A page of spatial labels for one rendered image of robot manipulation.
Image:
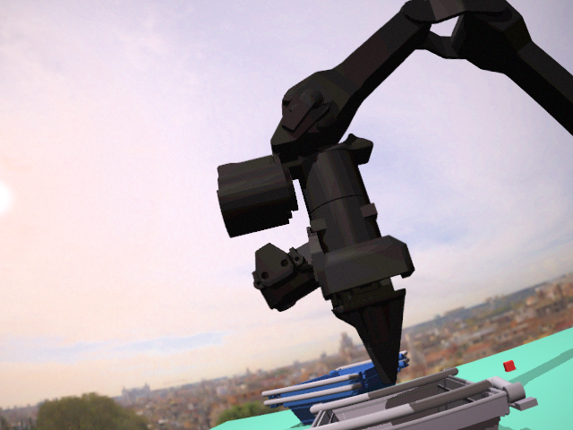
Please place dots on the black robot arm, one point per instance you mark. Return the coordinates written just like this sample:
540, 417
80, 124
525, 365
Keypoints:
259, 194

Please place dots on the blue plastic tray with grey wire bars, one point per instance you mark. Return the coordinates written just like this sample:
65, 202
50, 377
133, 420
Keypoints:
342, 376

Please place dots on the small red block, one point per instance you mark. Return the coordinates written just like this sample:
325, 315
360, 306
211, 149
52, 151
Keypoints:
509, 366

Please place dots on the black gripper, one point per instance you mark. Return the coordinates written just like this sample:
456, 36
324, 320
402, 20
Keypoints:
355, 274

